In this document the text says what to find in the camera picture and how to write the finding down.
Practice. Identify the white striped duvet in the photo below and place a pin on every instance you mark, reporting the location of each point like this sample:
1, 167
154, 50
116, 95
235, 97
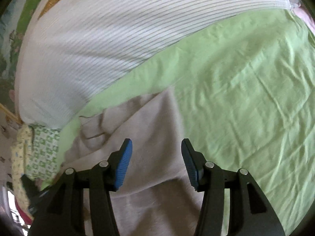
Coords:
80, 47

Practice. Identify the yellow patterned cloth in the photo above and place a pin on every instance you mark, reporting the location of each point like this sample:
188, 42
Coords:
21, 151

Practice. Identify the green patterned pillow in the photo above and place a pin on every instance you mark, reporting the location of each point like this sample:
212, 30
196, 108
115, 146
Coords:
42, 163

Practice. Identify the beige fuzzy sweater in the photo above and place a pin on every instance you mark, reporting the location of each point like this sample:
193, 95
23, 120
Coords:
156, 197

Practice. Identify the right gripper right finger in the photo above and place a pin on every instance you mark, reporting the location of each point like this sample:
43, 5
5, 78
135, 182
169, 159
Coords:
206, 177

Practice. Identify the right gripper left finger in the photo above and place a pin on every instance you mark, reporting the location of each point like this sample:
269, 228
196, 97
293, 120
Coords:
105, 177

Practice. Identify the pink cloth at bedside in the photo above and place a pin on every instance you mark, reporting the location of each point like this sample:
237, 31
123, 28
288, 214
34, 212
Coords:
302, 12

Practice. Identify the light green bed sheet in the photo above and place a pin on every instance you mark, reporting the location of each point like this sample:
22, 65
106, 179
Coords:
244, 87

